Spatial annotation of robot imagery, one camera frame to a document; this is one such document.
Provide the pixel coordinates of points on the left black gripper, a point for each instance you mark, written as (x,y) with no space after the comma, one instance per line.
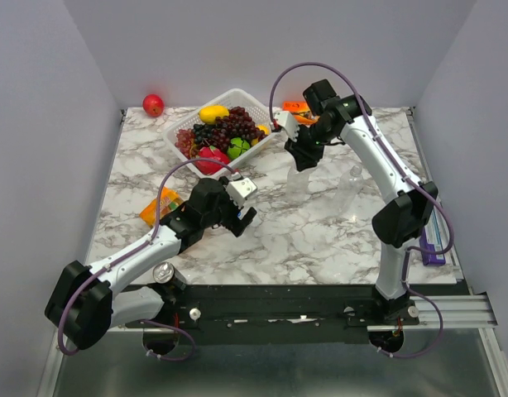
(234,223)

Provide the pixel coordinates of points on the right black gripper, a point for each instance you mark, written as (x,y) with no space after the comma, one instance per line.
(304,158)

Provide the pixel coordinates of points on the clear plastic bottle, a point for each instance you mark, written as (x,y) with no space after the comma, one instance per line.
(349,186)
(297,184)

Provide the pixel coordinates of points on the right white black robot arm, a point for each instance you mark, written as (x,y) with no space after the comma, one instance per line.
(408,201)

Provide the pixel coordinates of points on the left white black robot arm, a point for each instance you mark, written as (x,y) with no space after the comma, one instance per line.
(87,300)

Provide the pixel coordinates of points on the orange razor box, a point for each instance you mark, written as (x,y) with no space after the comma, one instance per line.
(301,112)

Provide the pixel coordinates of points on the red dragon fruit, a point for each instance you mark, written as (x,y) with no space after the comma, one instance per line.
(211,154)

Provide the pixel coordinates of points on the orange snack bag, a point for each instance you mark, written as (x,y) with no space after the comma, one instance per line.
(169,201)

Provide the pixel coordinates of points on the green toy fruit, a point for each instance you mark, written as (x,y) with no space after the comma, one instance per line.
(237,147)

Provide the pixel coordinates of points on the dark purple grape bunch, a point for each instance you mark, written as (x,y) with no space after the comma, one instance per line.
(239,123)

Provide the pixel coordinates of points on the red grape bunch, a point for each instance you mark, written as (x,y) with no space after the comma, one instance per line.
(185,143)

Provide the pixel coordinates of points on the silver can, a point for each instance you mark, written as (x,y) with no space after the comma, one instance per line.
(166,275)

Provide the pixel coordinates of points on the yellow mango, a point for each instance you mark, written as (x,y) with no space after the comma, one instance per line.
(210,114)

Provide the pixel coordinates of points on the red apple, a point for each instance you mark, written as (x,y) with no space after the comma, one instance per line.
(153,105)

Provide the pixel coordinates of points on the purple box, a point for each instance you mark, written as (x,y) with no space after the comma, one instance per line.
(431,241)

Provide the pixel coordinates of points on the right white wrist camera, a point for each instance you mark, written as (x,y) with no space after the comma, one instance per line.
(284,121)

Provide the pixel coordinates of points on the black mounting rail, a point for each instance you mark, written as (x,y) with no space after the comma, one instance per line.
(281,314)

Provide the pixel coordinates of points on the aluminium frame rail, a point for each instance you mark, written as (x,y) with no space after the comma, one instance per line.
(458,312)

